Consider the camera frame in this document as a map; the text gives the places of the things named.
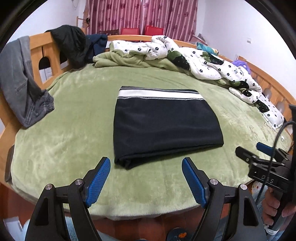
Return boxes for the red striped curtain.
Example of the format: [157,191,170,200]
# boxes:
[85,0,198,42]

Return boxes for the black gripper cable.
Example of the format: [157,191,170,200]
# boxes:
[254,120,296,205]

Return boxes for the black jacket on footboard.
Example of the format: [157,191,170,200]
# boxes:
[47,25,91,69]

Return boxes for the red chair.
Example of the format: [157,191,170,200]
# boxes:
[120,28,140,35]
[144,25,164,36]

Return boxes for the white floral quilt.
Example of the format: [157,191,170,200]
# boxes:
[110,35,284,129]

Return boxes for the green fleece bed blanket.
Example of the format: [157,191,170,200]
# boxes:
[10,49,292,220]

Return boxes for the wooden clothes rack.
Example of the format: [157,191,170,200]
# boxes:
[76,16,90,29]

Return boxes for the purple plush item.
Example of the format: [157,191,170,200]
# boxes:
[232,59,251,74]

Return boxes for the person's right hand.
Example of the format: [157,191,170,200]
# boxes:
[262,187,295,230]

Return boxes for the grey jeans on footboard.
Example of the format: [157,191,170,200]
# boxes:
[1,36,54,128]

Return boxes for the teal patterned pillow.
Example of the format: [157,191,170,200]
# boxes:
[196,42,219,56]

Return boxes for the wooden bed frame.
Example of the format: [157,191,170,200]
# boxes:
[0,31,296,193]

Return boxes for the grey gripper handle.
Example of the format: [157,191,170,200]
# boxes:
[265,215,287,240]

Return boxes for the black pants white stripe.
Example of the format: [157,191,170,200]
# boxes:
[113,86,224,169]

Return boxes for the navy blue garment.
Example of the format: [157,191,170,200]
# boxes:
[86,34,107,63]

